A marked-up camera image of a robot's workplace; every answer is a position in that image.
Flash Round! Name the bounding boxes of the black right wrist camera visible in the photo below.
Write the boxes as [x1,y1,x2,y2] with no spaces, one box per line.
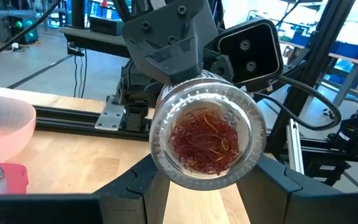
[217,18,285,91]

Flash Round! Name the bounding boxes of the black desk device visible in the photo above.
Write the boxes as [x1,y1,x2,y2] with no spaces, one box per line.
[88,15,126,36]

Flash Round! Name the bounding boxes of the grey desk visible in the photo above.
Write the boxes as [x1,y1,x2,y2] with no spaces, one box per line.
[58,24,134,59]

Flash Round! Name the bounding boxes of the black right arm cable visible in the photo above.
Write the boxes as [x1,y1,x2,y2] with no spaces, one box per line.
[252,75,343,132]

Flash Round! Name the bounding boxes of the black aluminium table frame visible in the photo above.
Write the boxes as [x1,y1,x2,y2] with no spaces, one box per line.
[32,0,358,187]

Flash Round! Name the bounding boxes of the pink plastic bin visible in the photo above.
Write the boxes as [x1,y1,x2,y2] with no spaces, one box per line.
[0,162,30,195]

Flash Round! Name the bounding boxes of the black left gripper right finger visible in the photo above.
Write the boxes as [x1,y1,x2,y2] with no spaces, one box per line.
[236,153,358,224]

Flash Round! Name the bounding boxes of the pink translucent bowl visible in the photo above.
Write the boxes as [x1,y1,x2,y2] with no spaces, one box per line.
[0,95,38,163]

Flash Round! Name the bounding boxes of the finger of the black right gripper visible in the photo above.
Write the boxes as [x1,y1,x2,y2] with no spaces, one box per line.
[134,36,205,85]

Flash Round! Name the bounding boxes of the silver mounting plate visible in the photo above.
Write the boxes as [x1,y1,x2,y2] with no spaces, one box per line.
[94,95,126,132]

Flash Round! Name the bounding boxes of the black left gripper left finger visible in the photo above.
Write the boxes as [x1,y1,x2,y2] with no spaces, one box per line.
[99,153,171,224]

